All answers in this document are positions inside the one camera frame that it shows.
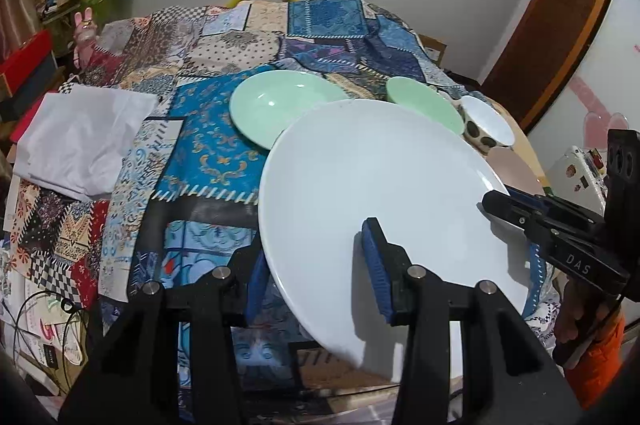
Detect folded white cloth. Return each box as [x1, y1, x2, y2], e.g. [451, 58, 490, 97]
[14, 84, 161, 202]

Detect green plate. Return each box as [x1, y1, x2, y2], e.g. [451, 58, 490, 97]
[229, 70, 351, 152]

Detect large white plate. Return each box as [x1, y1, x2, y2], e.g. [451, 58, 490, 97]
[258, 98, 532, 380]

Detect brown wooden door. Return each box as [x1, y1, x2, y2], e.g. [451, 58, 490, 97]
[479, 0, 622, 132]

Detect patchwork printed blanket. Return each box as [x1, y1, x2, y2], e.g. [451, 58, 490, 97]
[0, 0, 557, 425]

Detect pink plate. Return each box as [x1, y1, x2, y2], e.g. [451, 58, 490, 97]
[486, 147, 547, 196]

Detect dark grey box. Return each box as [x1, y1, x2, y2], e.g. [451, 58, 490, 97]
[0, 55, 62, 122]

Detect person's right hand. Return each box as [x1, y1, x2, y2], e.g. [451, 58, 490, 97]
[553, 279, 626, 363]

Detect pink rabbit toy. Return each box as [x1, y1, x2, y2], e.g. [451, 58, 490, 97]
[73, 7, 103, 66]

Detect red box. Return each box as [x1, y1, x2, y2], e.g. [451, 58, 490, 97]
[0, 29, 54, 98]

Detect cardboard box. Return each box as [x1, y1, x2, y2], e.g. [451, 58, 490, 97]
[419, 33, 449, 66]

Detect white stickered case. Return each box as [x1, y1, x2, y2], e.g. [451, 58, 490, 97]
[544, 145, 610, 217]

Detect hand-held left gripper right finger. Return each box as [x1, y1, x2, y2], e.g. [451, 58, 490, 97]
[360, 218, 569, 425]

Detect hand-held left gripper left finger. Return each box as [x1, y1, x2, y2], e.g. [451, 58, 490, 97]
[59, 235, 272, 425]

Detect black cable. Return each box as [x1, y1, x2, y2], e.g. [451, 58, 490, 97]
[14, 287, 93, 398]

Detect person's right forearm orange sleeve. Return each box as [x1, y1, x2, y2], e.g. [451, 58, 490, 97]
[564, 312, 627, 410]

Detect green bowl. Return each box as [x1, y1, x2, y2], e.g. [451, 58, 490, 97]
[386, 76, 466, 136]

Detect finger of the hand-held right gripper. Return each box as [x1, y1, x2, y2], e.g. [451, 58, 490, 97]
[521, 242, 546, 320]
[482, 190, 609, 251]

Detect green box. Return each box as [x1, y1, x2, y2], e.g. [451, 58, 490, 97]
[42, 0, 114, 24]

